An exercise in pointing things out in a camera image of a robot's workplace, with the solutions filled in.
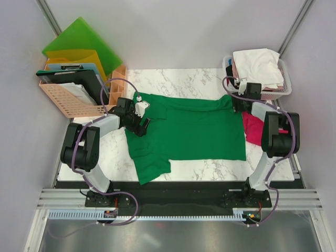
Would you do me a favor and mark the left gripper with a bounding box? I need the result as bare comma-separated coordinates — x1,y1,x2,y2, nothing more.
125,107,150,138

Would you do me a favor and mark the green t shirt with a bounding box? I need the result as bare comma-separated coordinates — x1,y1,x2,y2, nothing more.
125,93,246,185

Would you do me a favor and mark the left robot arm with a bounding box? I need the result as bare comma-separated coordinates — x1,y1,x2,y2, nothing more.
60,97,150,206

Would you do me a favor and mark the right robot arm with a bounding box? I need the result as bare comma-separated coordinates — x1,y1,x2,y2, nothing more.
232,83,300,207

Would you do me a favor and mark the red t shirt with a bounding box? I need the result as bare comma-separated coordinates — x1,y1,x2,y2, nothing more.
242,112,264,146

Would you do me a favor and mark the pink t shirt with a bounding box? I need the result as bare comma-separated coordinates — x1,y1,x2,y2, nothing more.
232,61,284,92

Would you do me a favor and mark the black t shirt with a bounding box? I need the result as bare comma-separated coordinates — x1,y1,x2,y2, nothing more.
225,65,234,83

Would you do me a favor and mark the white laundry basket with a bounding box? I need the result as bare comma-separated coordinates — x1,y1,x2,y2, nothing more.
222,56,292,100

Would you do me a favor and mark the black binder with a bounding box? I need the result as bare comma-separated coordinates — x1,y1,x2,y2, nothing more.
36,69,102,105

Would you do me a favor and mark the peach file organizer basket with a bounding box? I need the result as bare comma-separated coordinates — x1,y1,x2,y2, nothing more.
38,57,129,119

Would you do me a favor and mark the blue clipboard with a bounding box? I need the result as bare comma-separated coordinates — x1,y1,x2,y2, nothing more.
47,62,107,86

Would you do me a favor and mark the yellow plastic folder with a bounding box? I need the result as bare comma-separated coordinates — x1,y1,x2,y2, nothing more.
46,49,106,76

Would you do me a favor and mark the green plastic folder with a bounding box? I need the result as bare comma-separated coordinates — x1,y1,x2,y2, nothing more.
42,17,122,75

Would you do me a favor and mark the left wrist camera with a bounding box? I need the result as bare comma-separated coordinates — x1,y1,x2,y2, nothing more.
135,96,150,118

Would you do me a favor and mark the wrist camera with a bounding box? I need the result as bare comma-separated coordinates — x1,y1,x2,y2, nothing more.
135,96,150,118
234,78,248,95

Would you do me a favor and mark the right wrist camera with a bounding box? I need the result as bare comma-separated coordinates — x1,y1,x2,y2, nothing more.
234,78,248,95

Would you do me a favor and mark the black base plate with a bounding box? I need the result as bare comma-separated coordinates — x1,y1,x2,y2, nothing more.
85,181,272,208

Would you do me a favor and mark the white cable duct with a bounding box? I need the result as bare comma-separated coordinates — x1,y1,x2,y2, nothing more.
48,209,246,221

